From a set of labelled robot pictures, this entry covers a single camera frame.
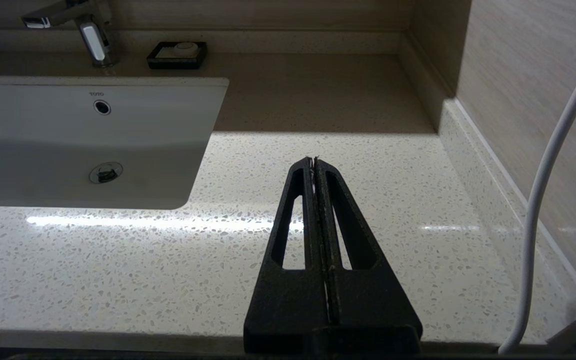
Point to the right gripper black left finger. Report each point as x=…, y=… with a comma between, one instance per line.
x=288, y=305

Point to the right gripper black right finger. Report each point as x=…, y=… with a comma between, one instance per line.
x=373, y=305

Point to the chrome sink drain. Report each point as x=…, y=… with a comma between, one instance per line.
x=105, y=172

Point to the white soap bar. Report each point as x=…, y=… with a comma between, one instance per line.
x=186, y=48

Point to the black soap dish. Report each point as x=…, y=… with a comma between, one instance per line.
x=155, y=62

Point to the white ceramic sink basin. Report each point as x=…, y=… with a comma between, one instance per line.
x=68, y=135

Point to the chrome faucet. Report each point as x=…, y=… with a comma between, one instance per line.
x=93, y=45

